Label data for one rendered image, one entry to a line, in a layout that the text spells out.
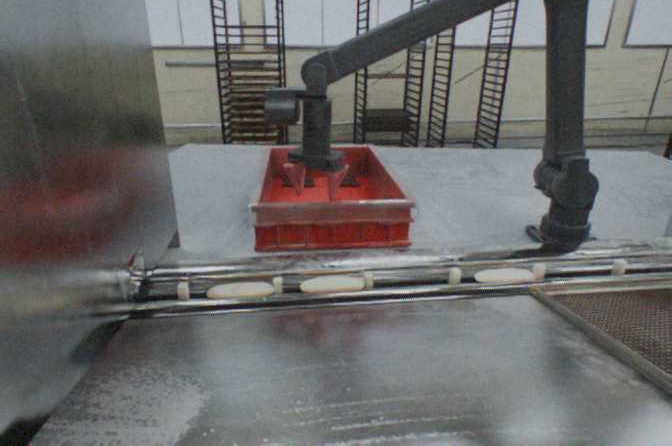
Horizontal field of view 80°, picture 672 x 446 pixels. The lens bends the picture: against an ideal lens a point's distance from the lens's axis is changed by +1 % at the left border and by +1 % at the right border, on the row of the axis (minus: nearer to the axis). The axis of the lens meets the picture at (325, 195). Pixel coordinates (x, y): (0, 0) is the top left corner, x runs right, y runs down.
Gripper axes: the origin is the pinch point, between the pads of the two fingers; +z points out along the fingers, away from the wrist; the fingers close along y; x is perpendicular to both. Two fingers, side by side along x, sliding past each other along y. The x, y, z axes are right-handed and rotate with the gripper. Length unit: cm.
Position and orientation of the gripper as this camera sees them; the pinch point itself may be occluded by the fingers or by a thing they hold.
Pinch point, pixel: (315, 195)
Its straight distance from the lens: 83.4
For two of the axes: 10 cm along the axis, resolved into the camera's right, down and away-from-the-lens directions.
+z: -0.3, 9.4, 3.5
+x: -4.1, 3.1, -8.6
